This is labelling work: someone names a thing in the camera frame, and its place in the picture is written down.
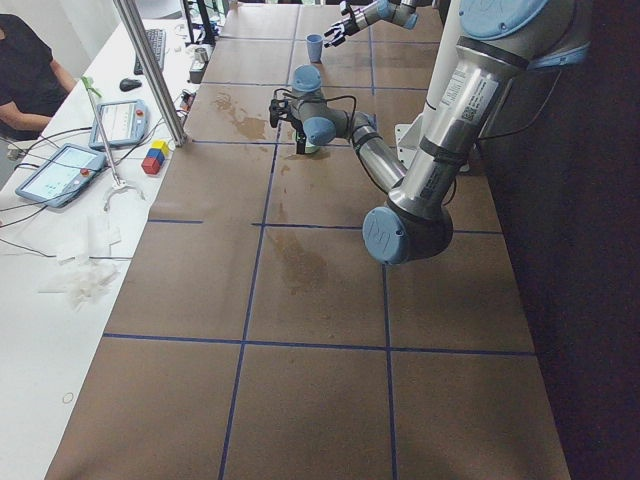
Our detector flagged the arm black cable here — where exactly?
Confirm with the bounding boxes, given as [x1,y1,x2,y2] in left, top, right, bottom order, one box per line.
[273,87,381,151]

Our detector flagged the black keyboard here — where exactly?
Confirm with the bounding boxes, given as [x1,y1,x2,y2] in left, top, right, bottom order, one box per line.
[133,28,166,75]

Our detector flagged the teach pendant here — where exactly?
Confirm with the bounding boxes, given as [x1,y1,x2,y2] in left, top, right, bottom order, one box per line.
[15,144,106,208]
[97,100,148,148]

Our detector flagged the reacher grabber stick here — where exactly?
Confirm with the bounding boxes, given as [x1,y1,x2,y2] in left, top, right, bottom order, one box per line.
[80,76,145,212]

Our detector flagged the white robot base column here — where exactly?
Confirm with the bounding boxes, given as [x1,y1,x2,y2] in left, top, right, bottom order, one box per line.
[396,0,462,168]

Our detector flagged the blue plastic cup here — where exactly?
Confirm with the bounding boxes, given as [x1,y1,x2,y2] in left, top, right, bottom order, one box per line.
[306,34,324,63]

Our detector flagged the crumpled white tissues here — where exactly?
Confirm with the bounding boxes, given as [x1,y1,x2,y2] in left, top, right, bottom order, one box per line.
[37,214,121,310]

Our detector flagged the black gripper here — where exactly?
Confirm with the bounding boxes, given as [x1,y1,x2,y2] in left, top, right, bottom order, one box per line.
[324,12,368,48]
[292,118,308,154]

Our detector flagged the person in black shirt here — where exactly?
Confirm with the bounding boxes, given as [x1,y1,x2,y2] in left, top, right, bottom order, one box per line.
[1,14,76,141]

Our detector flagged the red blue yellow blocks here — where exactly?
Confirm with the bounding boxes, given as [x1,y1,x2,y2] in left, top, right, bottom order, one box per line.
[141,140,170,175]

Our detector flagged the aluminium frame post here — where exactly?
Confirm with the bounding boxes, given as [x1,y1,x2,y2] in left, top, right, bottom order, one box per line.
[113,0,187,147]

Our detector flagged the steel cup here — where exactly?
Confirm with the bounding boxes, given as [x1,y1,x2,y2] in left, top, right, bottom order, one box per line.
[194,47,209,64]

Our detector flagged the upper teach pendant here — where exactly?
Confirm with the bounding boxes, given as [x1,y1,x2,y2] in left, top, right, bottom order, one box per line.
[97,100,148,148]

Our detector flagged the lower teach pendant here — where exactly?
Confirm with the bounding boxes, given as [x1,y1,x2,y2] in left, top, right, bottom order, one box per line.
[15,144,106,208]

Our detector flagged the black computer mouse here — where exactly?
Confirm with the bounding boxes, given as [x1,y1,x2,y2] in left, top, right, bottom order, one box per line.
[119,78,142,92]

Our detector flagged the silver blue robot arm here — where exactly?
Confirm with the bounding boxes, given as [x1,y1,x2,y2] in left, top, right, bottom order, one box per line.
[270,1,592,265]
[323,0,418,48]

